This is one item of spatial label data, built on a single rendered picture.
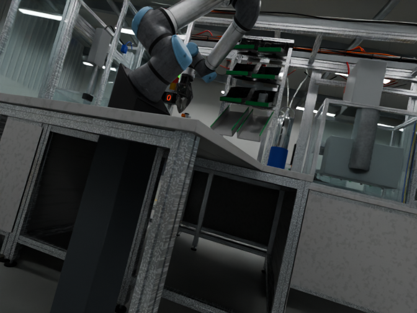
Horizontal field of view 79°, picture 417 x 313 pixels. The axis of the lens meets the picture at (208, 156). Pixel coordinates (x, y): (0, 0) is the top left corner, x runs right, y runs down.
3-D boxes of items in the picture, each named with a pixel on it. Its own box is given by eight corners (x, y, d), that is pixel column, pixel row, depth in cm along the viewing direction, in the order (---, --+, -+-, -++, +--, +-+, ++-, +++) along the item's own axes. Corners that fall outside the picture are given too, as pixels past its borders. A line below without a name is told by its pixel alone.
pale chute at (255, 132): (260, 142, 134) (260, 135, 131) (236, 138, 139) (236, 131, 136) (273, 117, 153) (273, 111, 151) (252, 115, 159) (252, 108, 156)
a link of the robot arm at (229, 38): (277, 6, 106) (214, 81, 142) (260, -14, 107) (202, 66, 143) (264, 7, 99) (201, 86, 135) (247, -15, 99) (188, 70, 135)
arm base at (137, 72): (138, 94, 93) (157, 76, 90) (123, 66, 98) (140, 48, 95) (162, 107, 106) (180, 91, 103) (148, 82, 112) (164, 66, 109)
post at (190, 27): (164, 133, 173) (199, -1, 181) (160, 133, 173) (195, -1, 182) (165, 135, 176) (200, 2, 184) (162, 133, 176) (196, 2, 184)
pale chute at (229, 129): (232, 136, 137) (232, 129, 135) (210, 133, 143) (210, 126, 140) (249, 113, 157) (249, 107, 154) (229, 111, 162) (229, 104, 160)
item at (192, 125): (195, 131, 54) (198, 118, 54) (-18, 97, 93) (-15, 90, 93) (262, 171, 117) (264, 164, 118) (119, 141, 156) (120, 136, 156)
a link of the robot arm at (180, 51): (164, 81, 93) (190, 54, 89) (142, 52, 94) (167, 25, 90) (175, 84, 105) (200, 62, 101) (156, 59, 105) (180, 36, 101)
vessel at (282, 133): (288, 149, 211) (297, 105, 215) (271, 145, 215) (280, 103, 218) (286, 151, 225) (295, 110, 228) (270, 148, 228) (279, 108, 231)
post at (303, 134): (298, 186, 238) (327, 48, 249) (288, 184, 240) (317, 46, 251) (297, 186, 242) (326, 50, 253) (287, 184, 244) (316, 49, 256)
